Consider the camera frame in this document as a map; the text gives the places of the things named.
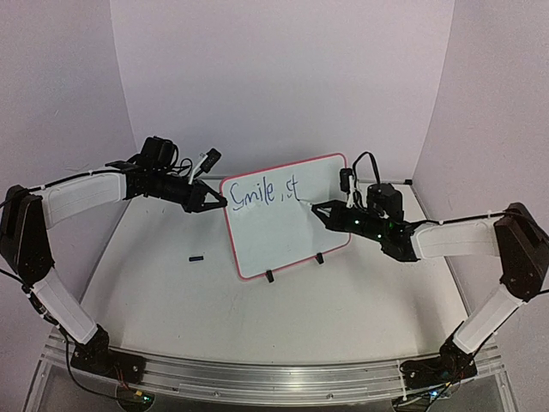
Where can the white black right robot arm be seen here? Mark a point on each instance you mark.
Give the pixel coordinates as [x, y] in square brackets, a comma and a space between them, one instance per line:
[509, 244]

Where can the wire whiteboard stand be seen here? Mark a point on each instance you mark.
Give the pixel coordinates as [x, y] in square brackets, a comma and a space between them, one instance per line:
[270, 274]

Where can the pink framed whiteboard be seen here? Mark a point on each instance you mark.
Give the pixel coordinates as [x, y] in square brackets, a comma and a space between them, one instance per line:
[268, 227]

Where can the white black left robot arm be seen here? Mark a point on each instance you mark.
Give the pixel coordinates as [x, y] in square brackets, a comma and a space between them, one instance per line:
[28, 214]

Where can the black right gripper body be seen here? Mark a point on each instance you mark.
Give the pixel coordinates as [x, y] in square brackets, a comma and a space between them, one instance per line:
[337, 217]

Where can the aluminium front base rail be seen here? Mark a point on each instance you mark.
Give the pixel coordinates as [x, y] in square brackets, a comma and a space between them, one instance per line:
[155, 383]

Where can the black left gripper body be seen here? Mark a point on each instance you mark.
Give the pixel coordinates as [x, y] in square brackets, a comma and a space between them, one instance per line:
[189, 202]

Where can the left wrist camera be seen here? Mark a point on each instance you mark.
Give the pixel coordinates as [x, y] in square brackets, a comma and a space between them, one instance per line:
[204, 164]

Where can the aluminium table edge rail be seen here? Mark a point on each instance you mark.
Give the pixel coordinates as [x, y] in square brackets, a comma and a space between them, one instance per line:
[361, 180]

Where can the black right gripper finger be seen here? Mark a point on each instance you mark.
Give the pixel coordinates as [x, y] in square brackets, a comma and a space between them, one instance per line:
[325, 217]
[326, 207]

